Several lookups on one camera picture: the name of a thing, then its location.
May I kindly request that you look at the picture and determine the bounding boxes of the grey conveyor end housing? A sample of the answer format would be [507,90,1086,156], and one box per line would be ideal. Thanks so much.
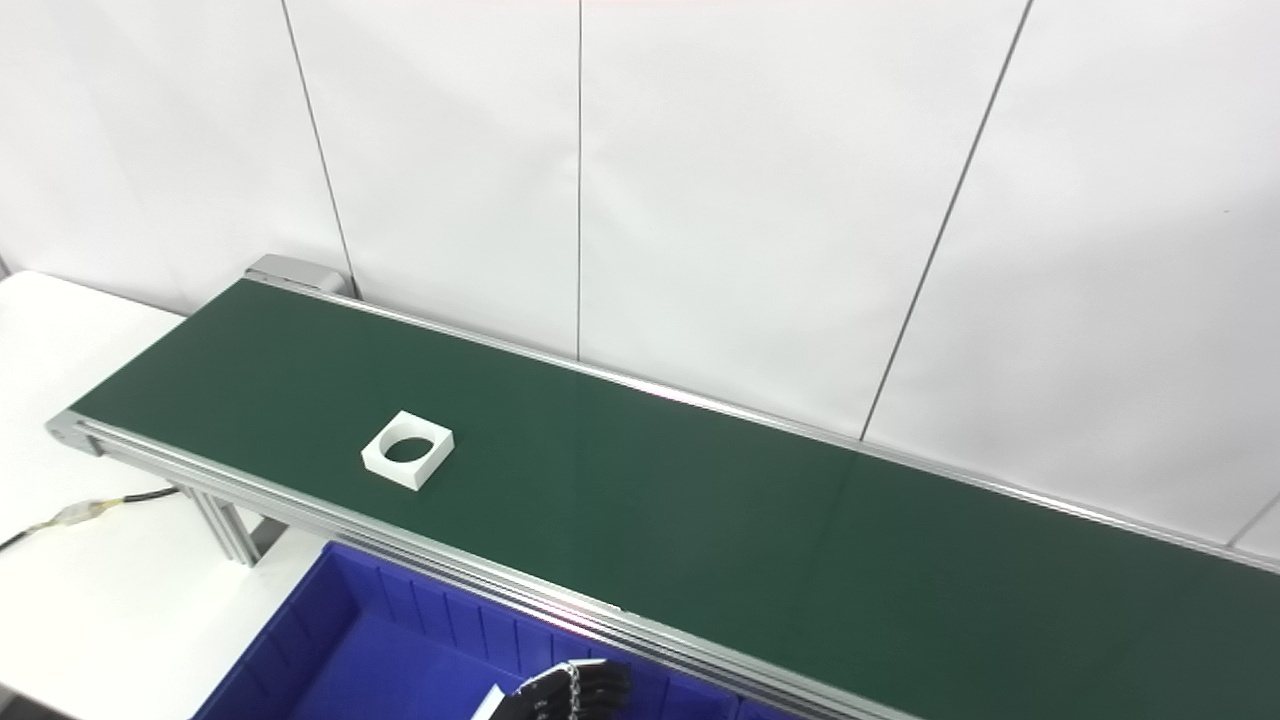
[245,254,353,298]

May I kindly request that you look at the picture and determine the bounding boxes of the white square part round hole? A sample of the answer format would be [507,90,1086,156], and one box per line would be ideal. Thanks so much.
[360,410,455,492]

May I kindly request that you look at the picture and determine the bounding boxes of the aluminium conveyor leg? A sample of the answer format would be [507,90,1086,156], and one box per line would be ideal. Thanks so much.
[175,485,286,568]

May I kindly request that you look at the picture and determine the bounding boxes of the blue bin with white parts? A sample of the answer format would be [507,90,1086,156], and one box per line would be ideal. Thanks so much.
[190,540,811,720]

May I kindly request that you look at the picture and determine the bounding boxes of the black cable with taped end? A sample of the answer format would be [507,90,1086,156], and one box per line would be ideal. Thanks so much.
[0,488,181,553]

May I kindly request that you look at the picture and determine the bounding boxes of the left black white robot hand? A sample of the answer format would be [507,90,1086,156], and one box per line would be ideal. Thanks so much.
[470,660,633,720]

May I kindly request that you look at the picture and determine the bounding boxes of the green conveyor belt aluminium frame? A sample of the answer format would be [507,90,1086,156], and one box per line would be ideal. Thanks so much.
[45,255,1280,720]

